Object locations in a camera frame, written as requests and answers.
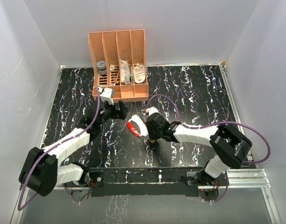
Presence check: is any oval white blister pack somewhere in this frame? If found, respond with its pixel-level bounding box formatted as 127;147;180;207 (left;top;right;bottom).
133;63;146;84

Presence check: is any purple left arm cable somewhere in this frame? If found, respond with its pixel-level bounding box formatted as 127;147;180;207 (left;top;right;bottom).
17;92;103;211

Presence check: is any orange plastic desk organizer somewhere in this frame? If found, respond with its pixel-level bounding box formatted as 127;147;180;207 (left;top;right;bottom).
88;29;149;102

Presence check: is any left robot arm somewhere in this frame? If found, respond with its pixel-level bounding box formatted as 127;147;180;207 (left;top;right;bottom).
19;100;128;196

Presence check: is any white product packet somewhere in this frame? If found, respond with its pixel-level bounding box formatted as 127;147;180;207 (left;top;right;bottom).
120;60;131;85

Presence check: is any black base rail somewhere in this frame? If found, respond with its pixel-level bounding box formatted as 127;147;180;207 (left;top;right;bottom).
63;167;227;198

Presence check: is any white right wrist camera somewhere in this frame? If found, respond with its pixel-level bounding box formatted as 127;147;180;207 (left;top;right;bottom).
144;107;159;116

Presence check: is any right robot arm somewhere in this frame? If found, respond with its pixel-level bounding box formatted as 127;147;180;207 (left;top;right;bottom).
145;112;252;185

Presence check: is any grey round tin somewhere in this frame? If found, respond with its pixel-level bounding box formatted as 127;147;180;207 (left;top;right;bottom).
97;61;107;76

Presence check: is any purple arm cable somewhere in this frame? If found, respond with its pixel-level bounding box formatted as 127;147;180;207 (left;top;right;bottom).
17;92;103;211
146;94;272;203

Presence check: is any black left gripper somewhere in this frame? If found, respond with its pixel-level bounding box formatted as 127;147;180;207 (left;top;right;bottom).
98;100;128;127

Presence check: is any small white card box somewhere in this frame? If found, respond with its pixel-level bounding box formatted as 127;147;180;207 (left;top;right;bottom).
110;64;115;71

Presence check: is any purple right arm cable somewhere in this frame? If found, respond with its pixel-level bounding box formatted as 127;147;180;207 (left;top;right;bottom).
146;94;272;203

